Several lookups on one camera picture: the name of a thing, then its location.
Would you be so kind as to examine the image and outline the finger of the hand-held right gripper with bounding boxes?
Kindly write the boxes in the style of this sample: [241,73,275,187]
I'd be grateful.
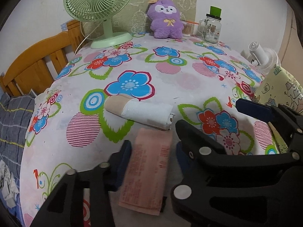
[170,119,303,227]
[236,98,303,159]

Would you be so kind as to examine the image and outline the blue plaid quilt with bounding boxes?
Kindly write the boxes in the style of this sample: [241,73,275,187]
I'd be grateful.
[0,92,36,194]

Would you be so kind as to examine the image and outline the glass jar mug green lid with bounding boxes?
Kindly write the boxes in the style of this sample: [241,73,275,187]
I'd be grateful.
[198,6,223,44]

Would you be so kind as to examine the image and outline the beige wooden door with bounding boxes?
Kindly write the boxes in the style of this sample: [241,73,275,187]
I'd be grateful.
[278,5,303,59]

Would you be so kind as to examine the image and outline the floral tablecloth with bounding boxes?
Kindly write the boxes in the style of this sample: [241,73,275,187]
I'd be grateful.
[20,30,283,227]

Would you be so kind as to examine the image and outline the clear cotton swab container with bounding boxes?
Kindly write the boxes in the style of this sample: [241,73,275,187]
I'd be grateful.
[181,19,199,37]

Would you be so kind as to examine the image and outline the yellow printed storage box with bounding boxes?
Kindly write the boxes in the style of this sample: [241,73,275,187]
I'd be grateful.
[254,64,303,154]

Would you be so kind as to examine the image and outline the wooden bed headboard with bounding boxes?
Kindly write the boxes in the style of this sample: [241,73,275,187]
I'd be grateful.
[0,20,83,97]

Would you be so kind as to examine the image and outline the white fan cable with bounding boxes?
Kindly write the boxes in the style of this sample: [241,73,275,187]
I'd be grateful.
[74,21,100,55]

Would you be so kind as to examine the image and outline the green printed wall sheet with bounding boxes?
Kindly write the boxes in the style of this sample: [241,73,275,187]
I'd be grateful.
[82,0,199,35]

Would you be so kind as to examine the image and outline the white beige cloth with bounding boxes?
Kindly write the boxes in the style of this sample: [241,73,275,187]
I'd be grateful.
[105,95,175,131]

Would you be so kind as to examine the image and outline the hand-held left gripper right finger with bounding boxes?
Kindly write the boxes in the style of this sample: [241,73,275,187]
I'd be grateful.
[176,142,190,173]

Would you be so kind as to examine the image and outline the white crumpled cloth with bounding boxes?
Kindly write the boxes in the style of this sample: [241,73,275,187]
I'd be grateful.
[0,159,19,207]

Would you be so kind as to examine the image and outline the white clip fan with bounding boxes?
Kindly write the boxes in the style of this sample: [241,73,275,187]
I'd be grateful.
[247,41,281,76]

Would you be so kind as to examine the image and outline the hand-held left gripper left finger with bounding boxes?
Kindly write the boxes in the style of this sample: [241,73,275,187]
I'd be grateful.
[31,139,132,227]

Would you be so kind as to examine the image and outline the pink printed packet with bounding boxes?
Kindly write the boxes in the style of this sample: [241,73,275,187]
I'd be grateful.
[118,128,173,216]

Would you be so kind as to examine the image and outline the purple plush toy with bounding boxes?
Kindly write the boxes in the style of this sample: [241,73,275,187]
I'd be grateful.
[147,0,184,39]

